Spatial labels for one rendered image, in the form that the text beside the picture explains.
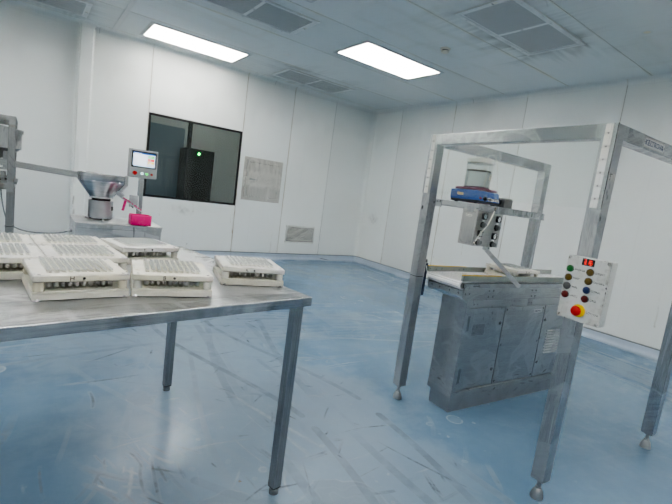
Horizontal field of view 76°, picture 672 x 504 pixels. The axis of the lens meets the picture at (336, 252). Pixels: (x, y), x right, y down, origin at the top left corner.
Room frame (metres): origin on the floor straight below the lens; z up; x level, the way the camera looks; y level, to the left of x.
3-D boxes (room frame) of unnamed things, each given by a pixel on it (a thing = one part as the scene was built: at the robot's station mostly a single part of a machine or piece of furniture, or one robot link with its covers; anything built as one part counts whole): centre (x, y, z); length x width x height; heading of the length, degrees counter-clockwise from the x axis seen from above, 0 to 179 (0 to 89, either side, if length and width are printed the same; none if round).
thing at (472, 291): (2.85, -1.21, 0.78); 1.30 x 0.29 x 0.10; 123
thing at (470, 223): (2.43, -0.79, 1.14); 0.22 x 0.11 x 0.20; 123
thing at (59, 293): (1.29, 0.79, 0.84); 0.24 x 0.24 x 0.02; 42
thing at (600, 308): (1.71, -1.02, 0.98); 0.17 x 0.06 x 0.26; 33
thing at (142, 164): (3.83, 1.80, 1.07); 0.23 x 0.10 x 0.62; 126
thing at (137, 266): (1.45, 0.56, 0.89); 0.25 x 0.24 x 0.02; 27
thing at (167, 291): (1.45, 0.56, 0.84); 0.24 x 0.24 x 0.02; 27
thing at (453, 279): (2.85, -1.21, 0.81); 1.35 x 0.25 x 0.05; 123
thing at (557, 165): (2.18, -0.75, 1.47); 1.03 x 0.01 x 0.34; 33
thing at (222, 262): (1.75, 0.35, 0.89); 0.25 x 0.24 x 0.02; 24
